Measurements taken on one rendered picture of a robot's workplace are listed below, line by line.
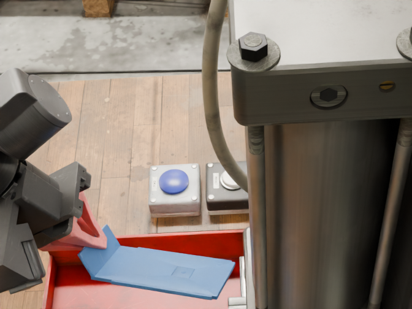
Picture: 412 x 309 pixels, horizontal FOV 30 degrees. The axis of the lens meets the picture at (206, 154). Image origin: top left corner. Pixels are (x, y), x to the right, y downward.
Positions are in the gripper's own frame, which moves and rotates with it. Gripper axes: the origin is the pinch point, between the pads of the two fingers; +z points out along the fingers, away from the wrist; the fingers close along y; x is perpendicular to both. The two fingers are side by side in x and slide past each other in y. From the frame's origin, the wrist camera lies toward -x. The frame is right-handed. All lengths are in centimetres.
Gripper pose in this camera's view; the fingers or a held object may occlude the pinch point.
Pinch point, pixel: (99, 241)
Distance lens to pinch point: 86.0
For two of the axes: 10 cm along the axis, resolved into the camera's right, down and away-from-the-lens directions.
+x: -0.2, -7.7, 6.4
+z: 5.8, 5.1, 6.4
